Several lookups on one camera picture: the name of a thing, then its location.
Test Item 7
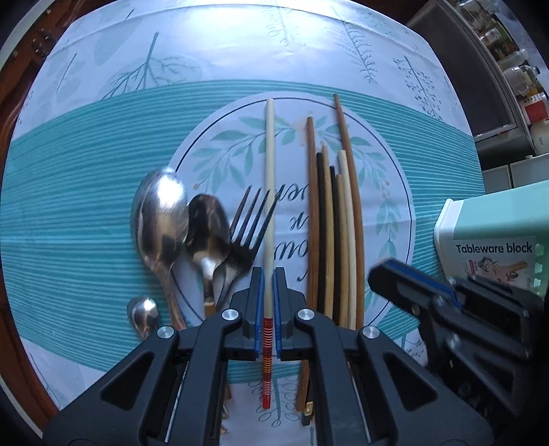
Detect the teal leaf print tablecloth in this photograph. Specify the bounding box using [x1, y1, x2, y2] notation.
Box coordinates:
[0, 4, 487, 434]

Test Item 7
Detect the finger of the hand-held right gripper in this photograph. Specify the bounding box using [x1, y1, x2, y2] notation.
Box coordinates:
[368, 262, 533, 362]
[381, 257, 467, 307]

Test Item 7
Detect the small steel spoon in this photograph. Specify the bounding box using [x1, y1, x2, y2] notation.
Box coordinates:
[126, 296, 160, 340]

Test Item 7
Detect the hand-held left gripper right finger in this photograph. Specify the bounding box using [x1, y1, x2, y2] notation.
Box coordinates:
[274, 267, 496, 446]

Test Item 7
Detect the medium steel spoon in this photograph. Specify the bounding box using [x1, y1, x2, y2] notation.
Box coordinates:
[184, 194, 232, 318]

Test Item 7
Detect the tan wooden chopstick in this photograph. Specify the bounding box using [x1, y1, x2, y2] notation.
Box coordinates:
[321, 144, 335, 320]
[335, 172, 350, 330]

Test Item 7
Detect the red label container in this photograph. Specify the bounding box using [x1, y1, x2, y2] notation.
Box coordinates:
[521, 92, 549, 125]

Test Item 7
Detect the grey sideboard cabinet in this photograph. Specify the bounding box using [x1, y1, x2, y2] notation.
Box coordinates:
[405, 0, 522, 140]

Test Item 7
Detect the black chopstick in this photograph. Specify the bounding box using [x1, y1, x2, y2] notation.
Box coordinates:
[329, 165, 344, 329]
[316, 151, 327, 316]

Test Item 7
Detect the long brown wooden chopstick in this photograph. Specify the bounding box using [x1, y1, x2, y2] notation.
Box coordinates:
[333, 93, 366, 331]

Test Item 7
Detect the dark metal fork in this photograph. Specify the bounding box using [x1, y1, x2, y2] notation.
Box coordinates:
[213, 185, 279, 312]

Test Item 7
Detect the green plastic utensil holder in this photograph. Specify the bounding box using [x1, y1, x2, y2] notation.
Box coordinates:
[433, 180, 549, 301]

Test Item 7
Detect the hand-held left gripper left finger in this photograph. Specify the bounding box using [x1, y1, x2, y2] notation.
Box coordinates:
[43, 267, 263, 446]

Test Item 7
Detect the white refrigerator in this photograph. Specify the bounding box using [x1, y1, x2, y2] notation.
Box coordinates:
[482, 152, 549, 193]

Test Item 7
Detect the white plastic jug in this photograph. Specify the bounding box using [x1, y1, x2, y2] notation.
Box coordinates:
[502, 60, 541, 97]

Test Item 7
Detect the large steel spoon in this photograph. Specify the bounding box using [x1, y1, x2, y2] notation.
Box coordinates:
[131, 167, 191, 332]

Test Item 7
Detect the cream chopstick red striped end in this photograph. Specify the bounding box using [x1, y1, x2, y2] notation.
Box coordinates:
[262, 98, 277, 409]

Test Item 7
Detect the plain cream chopstick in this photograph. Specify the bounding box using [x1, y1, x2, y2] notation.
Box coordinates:
[337, 150, 359, 331]

